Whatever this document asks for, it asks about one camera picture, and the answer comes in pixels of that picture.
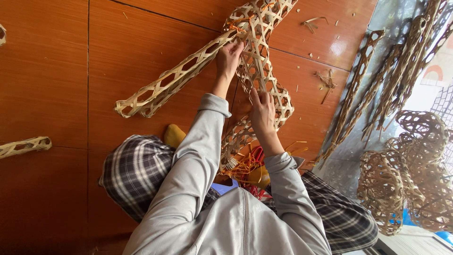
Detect person's right hand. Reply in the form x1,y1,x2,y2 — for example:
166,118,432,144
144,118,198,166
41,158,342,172
248,88,279,135

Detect person's left hand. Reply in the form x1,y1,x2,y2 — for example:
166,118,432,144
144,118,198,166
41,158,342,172
216,42,245,81

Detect wide woven bamboo lattice piece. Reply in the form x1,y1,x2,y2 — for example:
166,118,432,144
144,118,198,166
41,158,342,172
219,0,298,172

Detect long woven bamboo tube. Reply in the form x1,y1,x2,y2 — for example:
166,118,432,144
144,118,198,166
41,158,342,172
114,28,248,119

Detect curled bamboo shavings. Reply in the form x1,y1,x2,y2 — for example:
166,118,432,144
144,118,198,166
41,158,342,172
301,16,330,35

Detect tangled bamboo scraps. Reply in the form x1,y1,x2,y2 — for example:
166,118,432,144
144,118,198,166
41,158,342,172
314,69,338,105

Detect yellow sock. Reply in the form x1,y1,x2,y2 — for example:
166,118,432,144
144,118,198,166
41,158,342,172
248,166,272,190
164,123,187,149

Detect bundle of orange plastic strips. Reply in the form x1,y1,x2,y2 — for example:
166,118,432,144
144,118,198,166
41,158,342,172
222,141,308,185

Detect blue plastic stool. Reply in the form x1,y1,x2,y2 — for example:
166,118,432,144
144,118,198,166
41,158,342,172
211,179,240,196

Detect plaid trousers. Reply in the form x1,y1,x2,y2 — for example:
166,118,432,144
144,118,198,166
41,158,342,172
98,134,379,255

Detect row of leaning woven tubes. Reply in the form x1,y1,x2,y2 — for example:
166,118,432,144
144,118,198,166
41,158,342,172
316,0,453,166

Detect grey jacket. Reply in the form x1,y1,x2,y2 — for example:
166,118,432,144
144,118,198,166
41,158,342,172
122,93,332,255

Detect heap of woven bamboo baskets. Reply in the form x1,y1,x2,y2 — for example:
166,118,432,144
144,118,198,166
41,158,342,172
357,110,453,237

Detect short woven bamboo tube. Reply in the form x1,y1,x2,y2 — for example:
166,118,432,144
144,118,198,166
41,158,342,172
0,136,52,159

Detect orange string tie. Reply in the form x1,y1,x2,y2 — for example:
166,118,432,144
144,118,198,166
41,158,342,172
227,14,256,34

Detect red-handled scissors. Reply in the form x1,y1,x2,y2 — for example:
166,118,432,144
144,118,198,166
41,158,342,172
248,145,265,166

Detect red plastic cords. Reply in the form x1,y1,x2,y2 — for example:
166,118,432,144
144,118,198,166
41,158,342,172
241,181,274,201

